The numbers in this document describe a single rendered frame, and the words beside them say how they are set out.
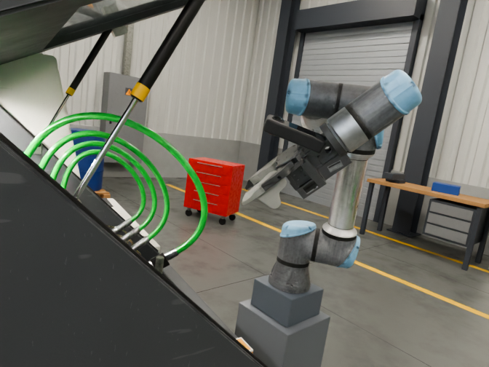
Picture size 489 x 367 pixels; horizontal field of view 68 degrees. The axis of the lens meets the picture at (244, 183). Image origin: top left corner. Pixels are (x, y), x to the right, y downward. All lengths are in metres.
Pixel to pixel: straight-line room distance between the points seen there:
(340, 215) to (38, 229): 0.93
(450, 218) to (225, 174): 3.03
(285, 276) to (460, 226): 4.34
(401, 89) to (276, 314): 0.89
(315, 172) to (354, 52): 7.25
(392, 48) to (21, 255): 7.26
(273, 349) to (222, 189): 3.88
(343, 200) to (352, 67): 6.68
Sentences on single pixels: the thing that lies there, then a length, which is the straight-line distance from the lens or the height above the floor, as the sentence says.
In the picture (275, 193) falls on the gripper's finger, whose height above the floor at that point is 1.32.
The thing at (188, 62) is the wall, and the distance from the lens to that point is 8.64.
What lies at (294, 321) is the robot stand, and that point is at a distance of 1.31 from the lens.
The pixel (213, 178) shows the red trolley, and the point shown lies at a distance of 5.09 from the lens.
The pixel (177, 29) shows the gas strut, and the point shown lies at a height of 1.55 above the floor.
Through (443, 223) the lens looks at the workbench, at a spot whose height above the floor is 0.52.
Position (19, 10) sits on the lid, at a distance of 0.44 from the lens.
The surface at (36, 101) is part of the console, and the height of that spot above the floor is 1.42.
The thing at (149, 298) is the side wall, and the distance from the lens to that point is 0.55.
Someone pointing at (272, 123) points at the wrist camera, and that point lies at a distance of 0.66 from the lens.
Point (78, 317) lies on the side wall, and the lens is 0.53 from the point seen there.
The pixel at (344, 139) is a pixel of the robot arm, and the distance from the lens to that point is 0.66.
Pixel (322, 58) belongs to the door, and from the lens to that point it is 8.26.
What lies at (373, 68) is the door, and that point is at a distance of 7.56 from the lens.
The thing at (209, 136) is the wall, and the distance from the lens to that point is 9.10.
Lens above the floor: 1.44
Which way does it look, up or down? 9 degrees down
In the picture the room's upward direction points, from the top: 8 degrees clockwise
